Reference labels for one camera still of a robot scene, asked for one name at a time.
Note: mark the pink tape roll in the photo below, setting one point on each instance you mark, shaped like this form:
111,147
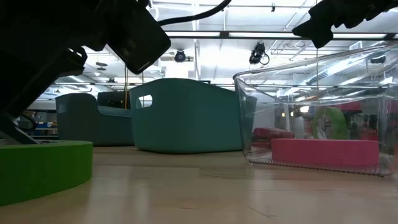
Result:
323,152

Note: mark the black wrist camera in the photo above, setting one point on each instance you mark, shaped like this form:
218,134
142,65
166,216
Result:
314,29
140,40

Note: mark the black monitor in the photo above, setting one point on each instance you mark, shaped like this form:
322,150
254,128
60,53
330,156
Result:
112,99

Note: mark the black aluminium table frame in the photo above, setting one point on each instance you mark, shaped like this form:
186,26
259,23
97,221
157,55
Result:
224,34

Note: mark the background storage shelf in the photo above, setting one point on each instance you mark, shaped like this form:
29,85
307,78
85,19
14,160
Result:
43,126

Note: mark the black round ceiling camera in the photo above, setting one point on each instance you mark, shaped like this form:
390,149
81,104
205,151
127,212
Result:
179,56

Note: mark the dark teal plastic bin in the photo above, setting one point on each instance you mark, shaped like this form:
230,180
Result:
81,124

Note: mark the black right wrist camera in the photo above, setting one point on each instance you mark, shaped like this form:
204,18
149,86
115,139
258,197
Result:
314,29

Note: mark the light teal plastic bin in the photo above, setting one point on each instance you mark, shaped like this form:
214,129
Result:
186,124

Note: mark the red stapler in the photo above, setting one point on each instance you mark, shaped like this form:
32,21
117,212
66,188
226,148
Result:
270,133

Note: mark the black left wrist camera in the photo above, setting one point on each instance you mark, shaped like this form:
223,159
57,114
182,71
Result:
140,40

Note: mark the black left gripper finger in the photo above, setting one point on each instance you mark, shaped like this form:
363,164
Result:
12,133

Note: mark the clear plastic bin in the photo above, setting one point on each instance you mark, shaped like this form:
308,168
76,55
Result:
248,124

